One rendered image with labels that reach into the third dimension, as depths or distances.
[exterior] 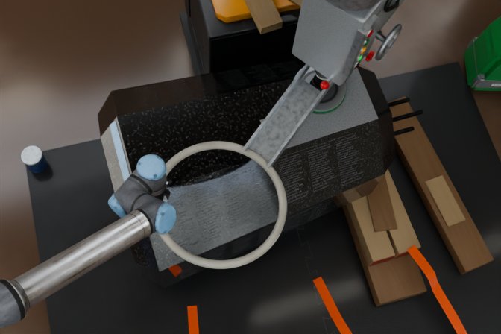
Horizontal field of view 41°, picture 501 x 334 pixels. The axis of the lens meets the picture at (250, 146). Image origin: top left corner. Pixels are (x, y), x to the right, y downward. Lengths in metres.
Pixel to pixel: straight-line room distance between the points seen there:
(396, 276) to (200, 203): 1.15
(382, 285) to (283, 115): 1.13
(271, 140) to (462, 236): 1.33
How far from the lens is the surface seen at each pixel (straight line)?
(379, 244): 3.26
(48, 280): 1.88
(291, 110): 2.56
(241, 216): 2.71
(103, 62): 3.80
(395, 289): 3.34
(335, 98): 2.73
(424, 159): 3.59
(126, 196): 2.13
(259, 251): 2.38
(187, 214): 2.65
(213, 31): 2.99
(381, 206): 3.30
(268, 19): 2.93
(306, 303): 3.34
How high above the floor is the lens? 3.28
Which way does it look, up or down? 68 degrees down
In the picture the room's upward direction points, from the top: 7 degrees clockwise
